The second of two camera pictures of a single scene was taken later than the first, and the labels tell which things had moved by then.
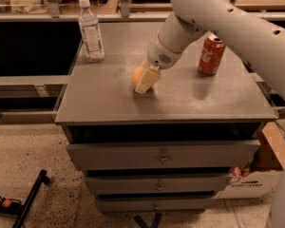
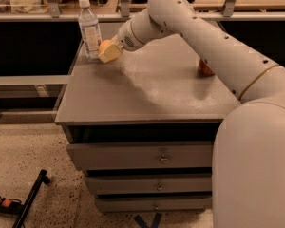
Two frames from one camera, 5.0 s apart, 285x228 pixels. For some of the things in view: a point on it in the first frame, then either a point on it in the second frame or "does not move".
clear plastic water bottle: [90, 31] does not move
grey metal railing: [53, 13] does not move
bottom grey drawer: [155, 204] does not move
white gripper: [158, 55] -> [125, 39]
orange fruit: [138, 73] -> [103, 45]
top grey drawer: [167, 155] does not move
